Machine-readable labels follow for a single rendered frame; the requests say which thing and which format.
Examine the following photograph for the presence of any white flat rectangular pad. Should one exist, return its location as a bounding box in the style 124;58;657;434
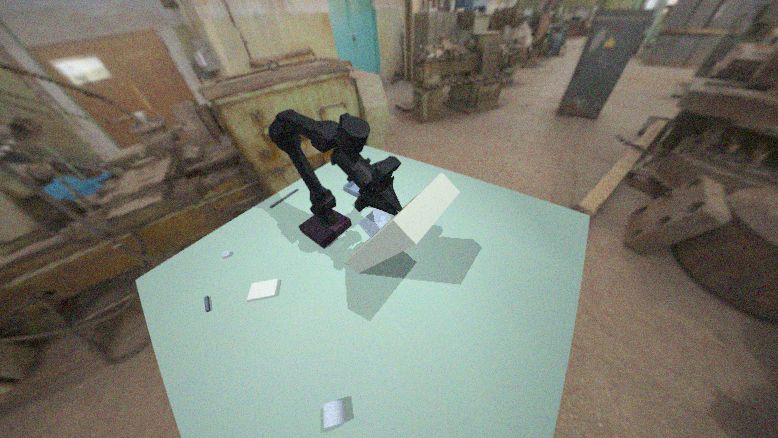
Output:
247;279;279;302

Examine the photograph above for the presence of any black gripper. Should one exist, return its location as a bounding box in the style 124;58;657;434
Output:
345;155;402;216

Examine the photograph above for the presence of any light blue square tray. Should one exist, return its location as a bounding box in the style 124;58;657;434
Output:
343;181;361;198

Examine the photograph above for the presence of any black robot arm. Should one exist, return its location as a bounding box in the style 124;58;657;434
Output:
268;109;370;229

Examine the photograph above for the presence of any short white cylinder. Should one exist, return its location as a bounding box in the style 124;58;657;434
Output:
323;400;345;429

